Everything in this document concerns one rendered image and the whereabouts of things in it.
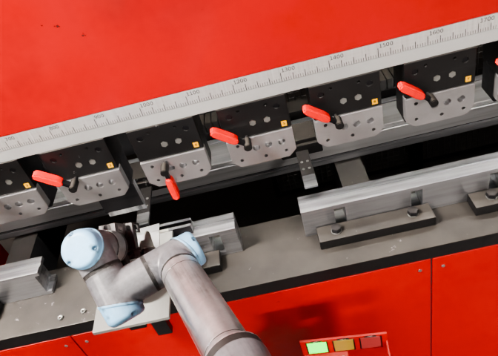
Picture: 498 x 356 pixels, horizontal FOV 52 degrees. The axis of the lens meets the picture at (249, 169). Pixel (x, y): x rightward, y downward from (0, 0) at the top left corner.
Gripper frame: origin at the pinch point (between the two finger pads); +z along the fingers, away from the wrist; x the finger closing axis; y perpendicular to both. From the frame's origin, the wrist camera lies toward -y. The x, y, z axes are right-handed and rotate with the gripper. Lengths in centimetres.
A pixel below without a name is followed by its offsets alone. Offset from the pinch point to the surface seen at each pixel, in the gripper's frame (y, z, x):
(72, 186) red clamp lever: 17.1, -19.0, 6.3
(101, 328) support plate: -14.4, -11.3, 8.3
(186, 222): 6.4, 7.1, -11.2
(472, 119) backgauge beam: 19, 26, -96
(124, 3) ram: 43, -42, -19
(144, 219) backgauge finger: 9.8, 8.8, 0.3
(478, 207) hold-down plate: -6, 8, -85
